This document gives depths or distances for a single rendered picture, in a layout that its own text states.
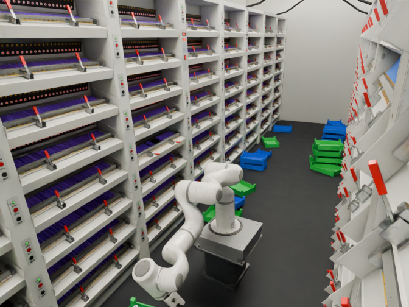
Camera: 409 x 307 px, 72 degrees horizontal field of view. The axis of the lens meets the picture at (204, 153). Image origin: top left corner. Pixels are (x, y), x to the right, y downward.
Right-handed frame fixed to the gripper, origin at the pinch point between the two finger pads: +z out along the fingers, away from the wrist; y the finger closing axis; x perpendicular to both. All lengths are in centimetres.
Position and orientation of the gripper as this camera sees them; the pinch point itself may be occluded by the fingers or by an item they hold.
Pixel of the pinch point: (179, 306)
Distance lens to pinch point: 130.7
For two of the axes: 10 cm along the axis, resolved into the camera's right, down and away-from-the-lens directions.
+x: -6.6, 6.3, -3.9
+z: 3.5, 7.3, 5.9
